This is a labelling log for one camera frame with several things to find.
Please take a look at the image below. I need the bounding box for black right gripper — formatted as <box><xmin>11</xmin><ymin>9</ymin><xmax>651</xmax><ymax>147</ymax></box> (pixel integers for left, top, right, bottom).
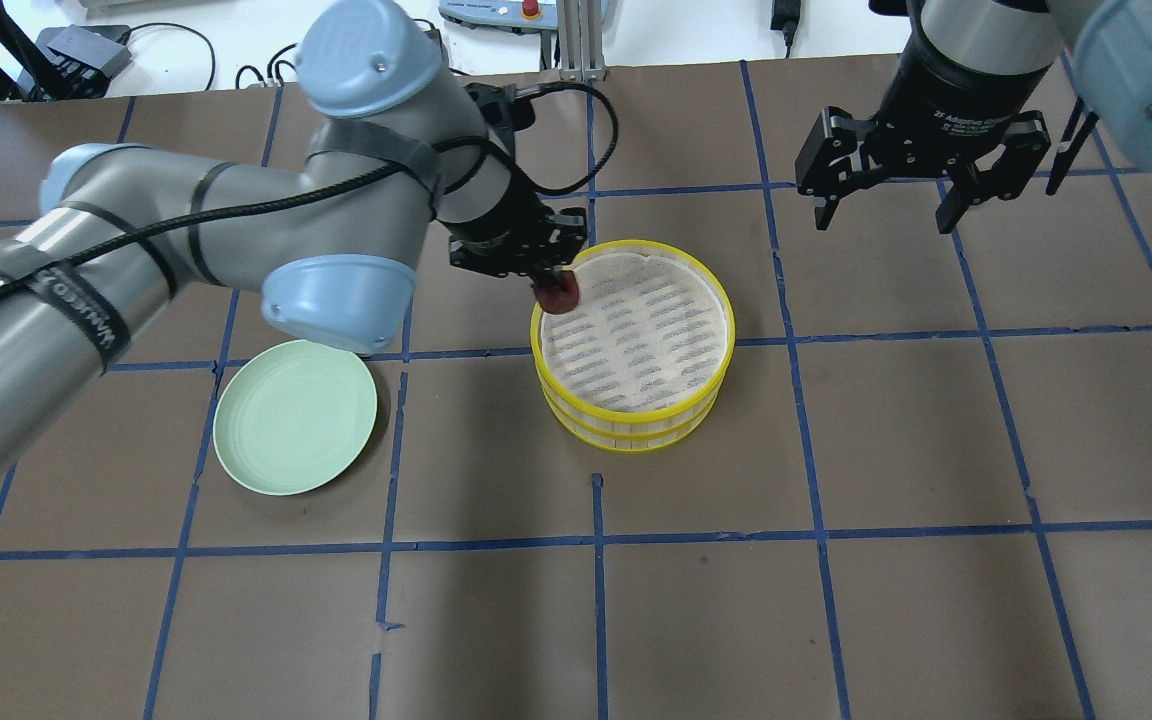
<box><xmin>795</xmin><ymin>35</ymin><xmax>1051</xmax><ymax>234</ymax></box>

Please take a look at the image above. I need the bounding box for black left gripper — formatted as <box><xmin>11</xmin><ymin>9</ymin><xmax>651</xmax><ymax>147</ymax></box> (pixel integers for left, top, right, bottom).
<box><xmin>448</xmin><ymin>172</ymin><xmax>589</xmax><ymax>295</ymax></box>

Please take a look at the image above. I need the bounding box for brown bun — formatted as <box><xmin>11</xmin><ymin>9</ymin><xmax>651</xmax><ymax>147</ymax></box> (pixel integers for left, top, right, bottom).
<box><xmin>532</xmin><ymin>272</ymin><xmax>581</xmax><ymax>314</ymax></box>

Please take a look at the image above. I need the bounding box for yellow rimmed bamboo steamer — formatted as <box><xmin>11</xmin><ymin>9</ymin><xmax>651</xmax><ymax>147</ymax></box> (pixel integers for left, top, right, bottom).
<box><xmin>541</xmin><ymin>386</ymin><xmax>718</xmax><ymax>454</ymax></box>
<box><xmin>530</xmin><ymin>240</ymin><xmax>736</xmax><ymax>420</ymax></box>

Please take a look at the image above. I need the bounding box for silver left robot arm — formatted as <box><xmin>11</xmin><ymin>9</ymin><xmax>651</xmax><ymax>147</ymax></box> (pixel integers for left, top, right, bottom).
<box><xmin>0</xmin><ymin>1</ymin><xmax>588</xmax><ymax>475</ymax></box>

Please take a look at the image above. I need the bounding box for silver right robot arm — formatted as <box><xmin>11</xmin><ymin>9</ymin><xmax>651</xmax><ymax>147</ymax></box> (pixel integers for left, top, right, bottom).
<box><xmin>795</xmin><ymin>1</ymin><xmax>1152</xmax><ymax>234</ymax></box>

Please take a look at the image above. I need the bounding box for black power adapter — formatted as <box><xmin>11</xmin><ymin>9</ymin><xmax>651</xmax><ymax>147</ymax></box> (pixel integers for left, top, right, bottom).
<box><xmin>770</xmin><ymin>0</ymin><xmax>803</xmax><ymax>35</ymax></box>

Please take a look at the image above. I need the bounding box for blue teach pendant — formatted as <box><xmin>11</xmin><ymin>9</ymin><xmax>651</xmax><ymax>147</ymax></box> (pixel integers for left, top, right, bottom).
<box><xmin>435</xmin><ymin>1</ymin><xmax>558</xmax><ymax>35</ymax></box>

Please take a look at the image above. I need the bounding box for mint green plate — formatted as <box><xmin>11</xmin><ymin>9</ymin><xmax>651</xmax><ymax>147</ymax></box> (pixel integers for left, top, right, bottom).
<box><xmin>212</xmin><ymin>340</ymin><xmax>379</xmax><ymax>497</ymax></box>

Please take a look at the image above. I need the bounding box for black box on desk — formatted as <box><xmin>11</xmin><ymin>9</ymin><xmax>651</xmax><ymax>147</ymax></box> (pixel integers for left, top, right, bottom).
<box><xmin>36</xmin><ymin>26</ymin><xmax>131</xmax><ymax>79</ymax></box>

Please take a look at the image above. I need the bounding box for black monitor stand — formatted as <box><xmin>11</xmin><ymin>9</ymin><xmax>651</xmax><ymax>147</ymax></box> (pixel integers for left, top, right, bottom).
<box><xmin>0</xmin><ymin>1</ymin><xmax>70</xmax><ymax>101</ymax></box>

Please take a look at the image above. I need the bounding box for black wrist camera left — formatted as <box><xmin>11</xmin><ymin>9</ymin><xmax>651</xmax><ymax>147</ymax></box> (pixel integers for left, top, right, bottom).
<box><xmin>463</xmin><ymin>82</ymin><xmax>538</xmax><ymax>147</ymax></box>

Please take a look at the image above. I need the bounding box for aluminium frame post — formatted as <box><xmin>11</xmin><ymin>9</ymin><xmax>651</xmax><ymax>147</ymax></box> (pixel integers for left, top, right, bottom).
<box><xmin>556</xmin><ymin>1</ymin><xmax>609</xmax><ymax>83</ymax></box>

